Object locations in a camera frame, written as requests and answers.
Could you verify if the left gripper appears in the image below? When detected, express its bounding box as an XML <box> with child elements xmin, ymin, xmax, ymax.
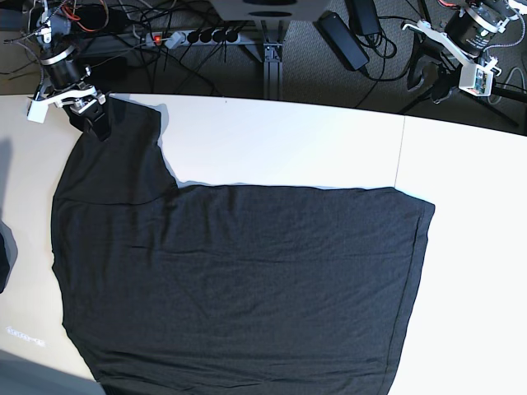
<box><xmin>407</xmin><ymin>45</ymin><xmax>461</xmax><ymax>103</ymax></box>

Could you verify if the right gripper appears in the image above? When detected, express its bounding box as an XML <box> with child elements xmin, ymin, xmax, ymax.
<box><xmin>49</xmin><ymin>81</ymin><xmax>111</xmax><ymax>141</ymax></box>

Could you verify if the black T-shirt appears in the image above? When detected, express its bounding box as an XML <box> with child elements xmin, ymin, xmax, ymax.
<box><xmin>51</xmin><ymin>99</ymin><xmax>435</xmax><ymax>394</ymax></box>

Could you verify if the black tripod stand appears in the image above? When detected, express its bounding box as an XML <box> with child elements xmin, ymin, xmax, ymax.
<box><xmin>399</xmin><ymin>3</ymin><xmax>527</xmax><ymax>127</ymax></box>

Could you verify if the black box on floor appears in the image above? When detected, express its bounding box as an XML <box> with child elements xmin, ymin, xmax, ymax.
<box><xmin>81</xmin><ymin>57</ymin><xmax>128</xmax><ymax>81</ymax></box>

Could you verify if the black power brick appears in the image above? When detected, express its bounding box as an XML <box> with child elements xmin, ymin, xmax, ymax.
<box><xmin>315</xmin><ymin>12</ymin><xmax>370</xmax><ymax>72</ymax></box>

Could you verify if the grey power strip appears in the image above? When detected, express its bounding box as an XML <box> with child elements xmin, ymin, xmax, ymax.
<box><xmin>141</xmin><ymin>28</ymin><xmax>242</xmax><ymax>50</ymax></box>

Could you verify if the dark object at left edge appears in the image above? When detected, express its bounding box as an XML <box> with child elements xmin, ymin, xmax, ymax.
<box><xmin>0</xmin><ymin>235</ymin><xmax>11</xmax><ymax>293</ymax></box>

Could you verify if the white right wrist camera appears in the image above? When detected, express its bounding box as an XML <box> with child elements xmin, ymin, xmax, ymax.
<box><xmin>27</xmin><ymin>86</ymin><xmax>96</xmax><ymax>123</ymax></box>

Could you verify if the aluminium frame post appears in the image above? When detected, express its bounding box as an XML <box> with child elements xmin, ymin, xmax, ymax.
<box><xmin>243</xmin><ymin>19</ymin><xmax>290</xmax><ymax>100</ymax></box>

